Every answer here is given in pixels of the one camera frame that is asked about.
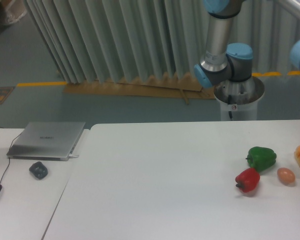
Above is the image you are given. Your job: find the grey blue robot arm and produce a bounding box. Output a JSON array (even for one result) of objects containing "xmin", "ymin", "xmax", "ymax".
[{"xmin": 194, "ymin": 0, "xmax": 300, "ymax": 88}]

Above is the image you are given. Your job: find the red bell pepper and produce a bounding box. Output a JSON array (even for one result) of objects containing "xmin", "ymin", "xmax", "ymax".
[{"xmin": 235, "ymin": 168, "xmax": 260, "ymax": 193}]

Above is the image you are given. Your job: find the green bell pepper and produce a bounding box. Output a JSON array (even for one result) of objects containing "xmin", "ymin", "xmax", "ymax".
[{"xmin": 246, "ymin": 146, "xmax": 277, "ymax": 173}]

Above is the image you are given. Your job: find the brown cardboard sheet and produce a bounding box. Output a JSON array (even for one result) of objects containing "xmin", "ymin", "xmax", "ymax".
[{"xmin": 63, "ymin": 72, "xmax": 215, "ymax": 105}]

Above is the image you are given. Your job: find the white usb plug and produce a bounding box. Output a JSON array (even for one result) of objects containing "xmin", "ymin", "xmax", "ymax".
[{"xmin": 68, "ymin": 154, "xmax": 79, "ymax": 159}]

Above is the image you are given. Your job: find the grey folding curtain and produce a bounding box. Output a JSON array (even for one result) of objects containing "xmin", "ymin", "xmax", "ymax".
[{"xmin": 24, "ymin": 0, "xmax": 300, "ymax": 84}]

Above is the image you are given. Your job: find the silver laptop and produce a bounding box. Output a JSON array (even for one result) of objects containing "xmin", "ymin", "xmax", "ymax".
[{"xmin": 6, "ymin": 121, "xmax": 86, "ymax": 161}]

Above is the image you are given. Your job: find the black small controller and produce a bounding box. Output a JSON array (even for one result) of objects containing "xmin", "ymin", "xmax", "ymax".
[{"xmin": 29, "ymin": 161, "xmax": 49, "ymax": 180}]

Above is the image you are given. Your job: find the brown egg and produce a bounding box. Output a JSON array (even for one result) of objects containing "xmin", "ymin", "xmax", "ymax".
[{"xmin": 277, "ymin": 167, "xmax": 296, "ymax": 185}]

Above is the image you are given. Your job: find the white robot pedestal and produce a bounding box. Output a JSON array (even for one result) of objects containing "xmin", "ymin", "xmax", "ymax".
[{"xmin": 213, "ymin": 76, "xmax": 265, "ymax": 121}]

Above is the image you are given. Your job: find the black mouse cable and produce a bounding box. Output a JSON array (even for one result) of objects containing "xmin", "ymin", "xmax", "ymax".
[{"xmin": 0, "ymin": 126, "xmax": 25, "ymax": 185}]

